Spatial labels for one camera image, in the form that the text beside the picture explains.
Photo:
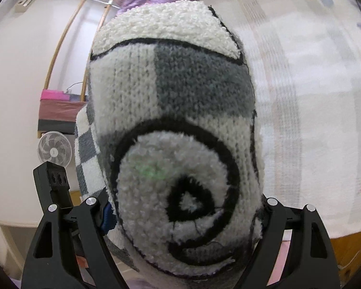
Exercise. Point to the pink cloth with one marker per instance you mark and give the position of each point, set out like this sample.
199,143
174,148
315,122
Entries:
52,94

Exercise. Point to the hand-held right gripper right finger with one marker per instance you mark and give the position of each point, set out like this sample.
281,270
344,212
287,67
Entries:
269,216

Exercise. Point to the wooden clothes rack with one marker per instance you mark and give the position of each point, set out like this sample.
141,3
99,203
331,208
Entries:
99,2

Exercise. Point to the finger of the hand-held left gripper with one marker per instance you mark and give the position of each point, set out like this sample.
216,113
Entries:
52,180

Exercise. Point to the maroon cloth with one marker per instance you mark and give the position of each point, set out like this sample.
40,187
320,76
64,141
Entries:
60,110

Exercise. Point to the pale printed bed sheet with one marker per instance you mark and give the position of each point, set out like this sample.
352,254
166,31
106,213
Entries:
319,126

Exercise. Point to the white standing fan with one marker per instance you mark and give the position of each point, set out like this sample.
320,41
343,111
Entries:
54,150

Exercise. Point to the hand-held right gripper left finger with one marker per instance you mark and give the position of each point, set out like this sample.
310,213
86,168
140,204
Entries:
108,216

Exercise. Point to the grey white checkered knit cardigan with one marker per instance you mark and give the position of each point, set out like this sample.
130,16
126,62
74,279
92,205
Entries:
183,96

